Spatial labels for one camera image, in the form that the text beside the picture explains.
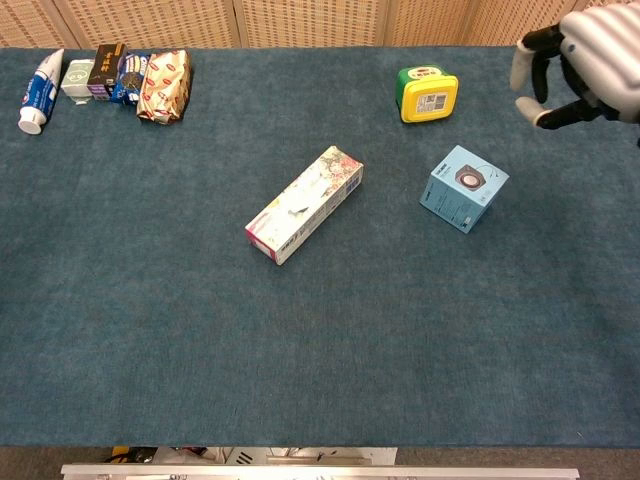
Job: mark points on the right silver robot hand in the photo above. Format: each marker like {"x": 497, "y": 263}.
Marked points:
{"x": 605, "y": 55}

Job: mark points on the light blue cube box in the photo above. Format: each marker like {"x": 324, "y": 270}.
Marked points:
{"x": 462, "y": 192}

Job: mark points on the long white floral box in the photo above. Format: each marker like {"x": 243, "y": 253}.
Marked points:
{"x": 320, "y": 185}

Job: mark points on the dark brown gold-print box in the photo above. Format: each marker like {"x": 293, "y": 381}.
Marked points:
{"x": 106, "y": 70}

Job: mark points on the pale green small box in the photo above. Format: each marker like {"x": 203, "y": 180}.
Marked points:
{"x": 76, "y": 80}

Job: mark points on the white blue tube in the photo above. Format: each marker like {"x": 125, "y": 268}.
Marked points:
{"x": 40, "y": 90}

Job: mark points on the yellow green square container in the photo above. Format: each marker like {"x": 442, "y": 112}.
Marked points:
{"x": 430, "y": 97}

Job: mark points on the woven wicker folding screen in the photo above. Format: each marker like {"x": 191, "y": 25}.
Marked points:
{"x": 310, "y": 22}

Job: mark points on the gold red snack bag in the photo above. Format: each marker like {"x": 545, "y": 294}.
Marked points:
{"x": 165, "y": 87}

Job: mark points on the blue cookie pack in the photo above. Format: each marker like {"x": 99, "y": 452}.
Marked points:
{"x": 131, "y": 80}

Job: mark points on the teal felt table cloth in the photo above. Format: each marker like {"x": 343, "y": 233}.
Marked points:
{"x": 200, "y": 325}

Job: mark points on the aluminium rail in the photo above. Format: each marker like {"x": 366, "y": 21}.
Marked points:
{"x": 320, "y": 472}

